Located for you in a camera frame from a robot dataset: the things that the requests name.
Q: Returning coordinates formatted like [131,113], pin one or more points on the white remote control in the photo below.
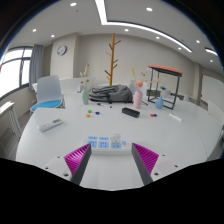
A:
[50,124]

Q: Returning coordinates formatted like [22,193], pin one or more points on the grey backpack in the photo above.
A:
[111,93]

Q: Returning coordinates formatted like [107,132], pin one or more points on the white radiator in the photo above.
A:
[10,116]

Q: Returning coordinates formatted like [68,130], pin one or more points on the blue vase with dried flowers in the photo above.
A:
[159,103]

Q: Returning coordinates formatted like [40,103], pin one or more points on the white flat bar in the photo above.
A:
[175,117]

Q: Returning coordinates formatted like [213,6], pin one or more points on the green round magnet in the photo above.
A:
[89,111]

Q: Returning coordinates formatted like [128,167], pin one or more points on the long ceiling light strip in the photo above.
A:
[140,26]

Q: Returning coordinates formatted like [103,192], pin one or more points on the round wall clock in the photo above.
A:
[61,50]

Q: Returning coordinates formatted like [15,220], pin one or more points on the black-framed orange-topped side table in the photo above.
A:
[165,69]

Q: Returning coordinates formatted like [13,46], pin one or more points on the grey curtain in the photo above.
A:
[36,65]

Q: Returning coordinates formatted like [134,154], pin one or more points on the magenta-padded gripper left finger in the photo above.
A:
[76,161]

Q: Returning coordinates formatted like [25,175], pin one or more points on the window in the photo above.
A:
[11,71]

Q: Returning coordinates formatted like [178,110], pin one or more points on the round ceiling lights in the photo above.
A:
[73,4]

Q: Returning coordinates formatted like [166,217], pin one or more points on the pink vase with flowers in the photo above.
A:
[137,100]

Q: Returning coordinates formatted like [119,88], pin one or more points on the white wall board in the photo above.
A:
[213,91]

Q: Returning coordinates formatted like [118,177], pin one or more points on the orange round magnet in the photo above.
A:
[88,115]

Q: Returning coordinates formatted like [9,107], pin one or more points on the green vase with dried flowers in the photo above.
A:
[85,96]

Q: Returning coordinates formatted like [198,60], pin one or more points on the black rectangular box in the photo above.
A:
[130,112]

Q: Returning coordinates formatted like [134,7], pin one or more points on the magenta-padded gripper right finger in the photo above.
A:
[146,160]

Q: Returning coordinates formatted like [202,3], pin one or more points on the white chair with blue cushion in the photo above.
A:
[49,88]

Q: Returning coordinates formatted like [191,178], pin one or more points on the black and white marker pen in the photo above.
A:
[104,105]

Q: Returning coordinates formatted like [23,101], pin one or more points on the wooden tree-shaped coat rack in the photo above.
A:
[112,60]

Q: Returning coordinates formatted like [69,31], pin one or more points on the small translucent white charger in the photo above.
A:
[116,138]

